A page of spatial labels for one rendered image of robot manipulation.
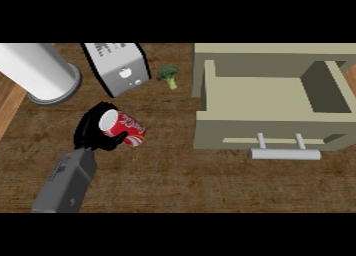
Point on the beige cabinet body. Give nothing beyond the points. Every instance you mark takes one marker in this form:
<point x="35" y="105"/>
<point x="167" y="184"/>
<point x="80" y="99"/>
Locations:
<point x="278" y="55"/>

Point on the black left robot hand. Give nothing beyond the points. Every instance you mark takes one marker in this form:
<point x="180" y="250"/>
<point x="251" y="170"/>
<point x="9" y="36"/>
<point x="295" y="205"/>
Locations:
<point x="90" y="132"/>

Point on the beige open drawer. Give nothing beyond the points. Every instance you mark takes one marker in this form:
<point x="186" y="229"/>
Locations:
<point x="278" y="106"/>

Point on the green broccoli floret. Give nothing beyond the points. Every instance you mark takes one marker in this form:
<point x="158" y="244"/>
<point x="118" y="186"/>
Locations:
<point x="168" y="75"/>

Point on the red soda can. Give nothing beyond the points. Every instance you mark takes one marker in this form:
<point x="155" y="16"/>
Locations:
<point x="127" y="128"/>

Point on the silver toaster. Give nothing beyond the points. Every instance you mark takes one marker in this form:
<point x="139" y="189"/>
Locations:
<point x="118" y="67"/>

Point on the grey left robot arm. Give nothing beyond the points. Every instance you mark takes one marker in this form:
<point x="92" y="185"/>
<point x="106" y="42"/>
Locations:
<point x="69" y="181"/>

